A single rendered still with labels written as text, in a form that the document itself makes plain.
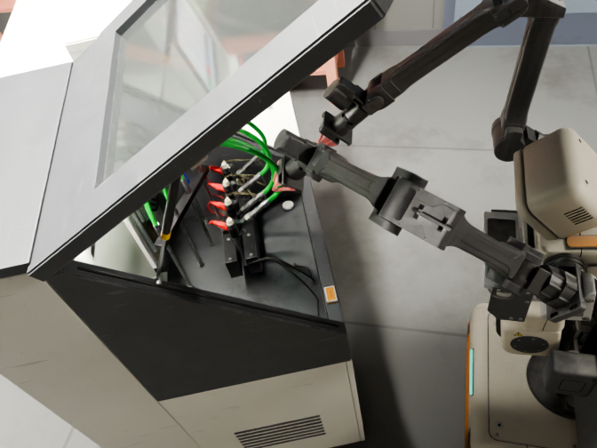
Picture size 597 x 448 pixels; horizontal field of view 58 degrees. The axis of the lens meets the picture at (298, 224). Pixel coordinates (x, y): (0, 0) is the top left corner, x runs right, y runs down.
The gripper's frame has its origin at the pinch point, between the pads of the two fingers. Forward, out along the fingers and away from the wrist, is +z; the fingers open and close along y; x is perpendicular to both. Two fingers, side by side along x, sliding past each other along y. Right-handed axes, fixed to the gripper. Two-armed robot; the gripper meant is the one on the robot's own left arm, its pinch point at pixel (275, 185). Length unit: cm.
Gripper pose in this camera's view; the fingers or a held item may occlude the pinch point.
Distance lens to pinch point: 148.5
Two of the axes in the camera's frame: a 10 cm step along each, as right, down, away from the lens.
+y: -0.4, 8.9, -4.6
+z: -5.6, 3.6, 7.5
